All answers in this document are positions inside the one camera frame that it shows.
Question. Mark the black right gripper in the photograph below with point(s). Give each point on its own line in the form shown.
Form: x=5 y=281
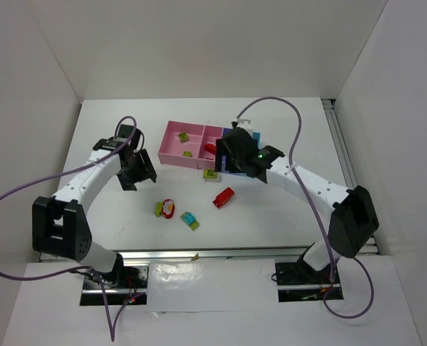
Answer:
x=233 y=153

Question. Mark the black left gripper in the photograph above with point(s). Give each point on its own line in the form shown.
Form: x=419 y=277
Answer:
x=137 y=172

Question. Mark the red lego brick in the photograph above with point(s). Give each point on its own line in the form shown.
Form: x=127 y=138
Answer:
x=210 y=148
x=223 y=197

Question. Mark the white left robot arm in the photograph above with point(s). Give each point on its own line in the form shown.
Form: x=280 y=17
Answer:
x=59 y=223

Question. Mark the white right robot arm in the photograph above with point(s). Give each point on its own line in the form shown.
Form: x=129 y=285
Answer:
x=350 y=212

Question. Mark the blue purple container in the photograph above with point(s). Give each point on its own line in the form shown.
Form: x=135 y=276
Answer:
x=231 y=173

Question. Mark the pink small container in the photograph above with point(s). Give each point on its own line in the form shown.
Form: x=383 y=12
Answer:
x=207 y=153

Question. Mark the green lego on white plate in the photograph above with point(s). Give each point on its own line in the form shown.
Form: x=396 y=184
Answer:
x=210 y=175

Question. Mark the pink large container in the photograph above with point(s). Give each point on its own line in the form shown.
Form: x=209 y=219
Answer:
x=171 y=149

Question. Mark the green lego beside flower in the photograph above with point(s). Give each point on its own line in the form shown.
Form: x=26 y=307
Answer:
x=158 y=209

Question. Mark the red white flower lego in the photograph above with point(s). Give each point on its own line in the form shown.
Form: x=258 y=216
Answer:
x=168 y=208

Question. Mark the blue green stacked lego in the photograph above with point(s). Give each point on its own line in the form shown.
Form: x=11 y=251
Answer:
x=190 y=220

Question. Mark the aluminium rail front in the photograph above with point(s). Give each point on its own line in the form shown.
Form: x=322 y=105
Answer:
x=211 y=254

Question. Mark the aluminium rail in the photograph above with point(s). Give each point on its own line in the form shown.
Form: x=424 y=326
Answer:
x=370 y=247
x=211 y=254

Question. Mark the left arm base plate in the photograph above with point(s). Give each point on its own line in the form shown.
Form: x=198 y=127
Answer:
x=131 y=288

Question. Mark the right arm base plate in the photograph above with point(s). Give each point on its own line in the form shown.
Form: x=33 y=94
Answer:
x=297 y=282

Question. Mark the aluminium rail right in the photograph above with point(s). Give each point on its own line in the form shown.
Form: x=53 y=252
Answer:
x=370 y=247

